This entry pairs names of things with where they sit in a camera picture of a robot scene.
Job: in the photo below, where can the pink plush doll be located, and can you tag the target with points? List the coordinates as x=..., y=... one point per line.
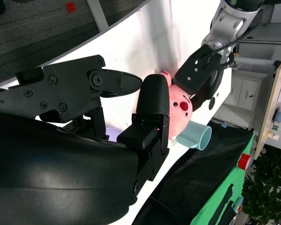
x=178, y=114

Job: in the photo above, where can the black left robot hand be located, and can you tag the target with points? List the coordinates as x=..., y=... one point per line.
x=196, y=75

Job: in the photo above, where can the white cabinet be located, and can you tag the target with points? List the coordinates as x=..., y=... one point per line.
x=248, y=89

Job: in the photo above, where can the red tape roll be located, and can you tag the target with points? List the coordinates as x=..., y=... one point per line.
x=244, y=161

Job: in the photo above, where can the green cloth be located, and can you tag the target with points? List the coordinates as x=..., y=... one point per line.
x=236, y=175

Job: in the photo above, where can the black cloth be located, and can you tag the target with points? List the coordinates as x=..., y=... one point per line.
x=194, y=178

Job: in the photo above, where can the red floor marker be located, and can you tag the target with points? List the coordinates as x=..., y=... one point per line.
x=71, y=7

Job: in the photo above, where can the black table grommet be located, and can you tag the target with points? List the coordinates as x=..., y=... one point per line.
x=212, y=103

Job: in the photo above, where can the green leafy plant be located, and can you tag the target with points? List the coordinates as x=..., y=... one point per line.
x=267, y=187

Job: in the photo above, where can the teal plastic cup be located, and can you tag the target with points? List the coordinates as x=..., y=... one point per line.
x=194, y=134

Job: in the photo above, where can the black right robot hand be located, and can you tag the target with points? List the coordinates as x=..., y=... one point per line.
x=61, y=164

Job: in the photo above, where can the purple plate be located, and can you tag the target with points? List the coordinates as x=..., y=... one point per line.
x=112, y=133

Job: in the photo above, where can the grey desk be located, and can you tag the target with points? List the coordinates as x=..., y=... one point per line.
x=267, y=37

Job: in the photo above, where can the wooden shelf unit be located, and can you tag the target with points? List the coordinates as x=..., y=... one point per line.
x=269, y=112

